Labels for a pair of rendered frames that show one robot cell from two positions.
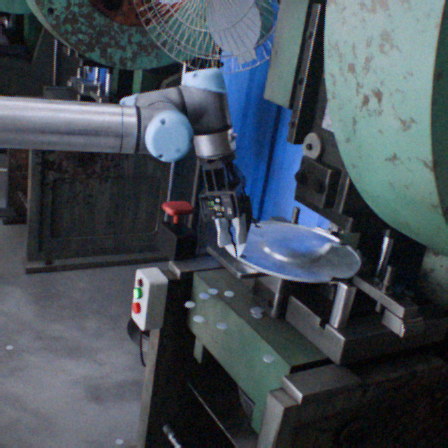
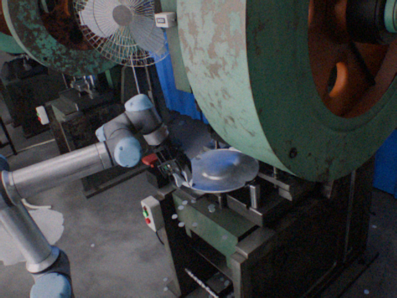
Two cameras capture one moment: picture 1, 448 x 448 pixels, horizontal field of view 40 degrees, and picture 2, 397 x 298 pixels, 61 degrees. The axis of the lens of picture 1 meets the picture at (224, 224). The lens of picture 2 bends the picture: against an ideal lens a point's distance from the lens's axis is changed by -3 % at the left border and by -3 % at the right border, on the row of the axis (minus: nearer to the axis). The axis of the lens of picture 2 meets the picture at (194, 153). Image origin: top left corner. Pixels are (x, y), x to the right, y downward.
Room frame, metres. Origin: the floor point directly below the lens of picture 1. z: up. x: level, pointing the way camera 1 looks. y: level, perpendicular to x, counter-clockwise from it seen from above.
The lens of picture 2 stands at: (0.10, -0.07, 1.47)
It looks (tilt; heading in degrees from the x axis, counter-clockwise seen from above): 29 degrees down; 0
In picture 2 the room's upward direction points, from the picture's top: 9 degrees counter-clockwise
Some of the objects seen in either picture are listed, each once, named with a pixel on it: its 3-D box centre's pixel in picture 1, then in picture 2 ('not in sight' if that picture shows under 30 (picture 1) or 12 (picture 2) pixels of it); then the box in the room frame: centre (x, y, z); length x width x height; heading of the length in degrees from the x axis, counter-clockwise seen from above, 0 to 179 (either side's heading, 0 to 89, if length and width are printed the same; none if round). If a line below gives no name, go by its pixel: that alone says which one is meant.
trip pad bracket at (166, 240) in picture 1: (175, 260); (159, 186); (1.39, 0.11, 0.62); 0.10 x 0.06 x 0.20; 34
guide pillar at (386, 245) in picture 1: (386, 248); not in sight; (1.23, -0.35, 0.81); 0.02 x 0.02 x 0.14; 34
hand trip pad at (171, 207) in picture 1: (176, 219); (152, 164); (1.41, 0.12, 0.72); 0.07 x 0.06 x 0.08; 124
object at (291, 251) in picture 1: (292, 249); (219, 169); (1.19, -0.15, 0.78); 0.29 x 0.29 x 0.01
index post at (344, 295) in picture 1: (343, 302); (255, 194); (1.04, -0.25, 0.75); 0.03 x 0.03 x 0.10; 34
